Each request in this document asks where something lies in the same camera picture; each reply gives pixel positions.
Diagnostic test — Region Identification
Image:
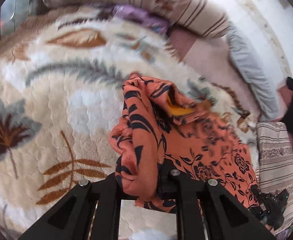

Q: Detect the orange black floral garment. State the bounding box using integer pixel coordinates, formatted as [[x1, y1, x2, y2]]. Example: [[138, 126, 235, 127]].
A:
[[109, 73, 258, 213]]

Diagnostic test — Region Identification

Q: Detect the wooden glass door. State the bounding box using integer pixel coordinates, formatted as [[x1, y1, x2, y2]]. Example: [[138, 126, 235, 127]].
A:
[[0, 0, 45, 48]]

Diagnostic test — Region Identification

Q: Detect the cream leaf pattern blanket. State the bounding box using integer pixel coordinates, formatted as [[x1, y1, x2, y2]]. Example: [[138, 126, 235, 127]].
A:
[[0, 6, 259, 239]]

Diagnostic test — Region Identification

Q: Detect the purple floral cloth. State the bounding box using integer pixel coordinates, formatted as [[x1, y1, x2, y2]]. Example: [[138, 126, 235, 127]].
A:
[[112, 4, 170, 35]]

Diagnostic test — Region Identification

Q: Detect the pink bed sheet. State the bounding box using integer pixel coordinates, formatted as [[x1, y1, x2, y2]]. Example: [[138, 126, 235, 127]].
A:
[[167, 26, 262, 116]]

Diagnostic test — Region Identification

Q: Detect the grey pillow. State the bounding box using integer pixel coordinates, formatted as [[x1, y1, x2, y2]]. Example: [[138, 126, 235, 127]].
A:
[[226, 23, 279, 121]]

